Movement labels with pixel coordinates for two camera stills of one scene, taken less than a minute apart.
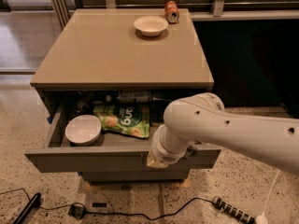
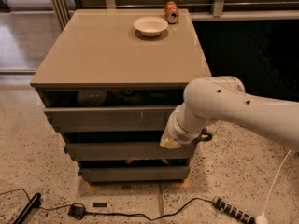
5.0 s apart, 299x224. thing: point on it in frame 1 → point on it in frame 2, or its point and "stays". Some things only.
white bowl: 83,130 → 91,97
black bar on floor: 29,207 stays
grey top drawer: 111,152 → 111,119
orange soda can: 172,12 stays
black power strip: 234,210 stays
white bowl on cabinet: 150,25 stays
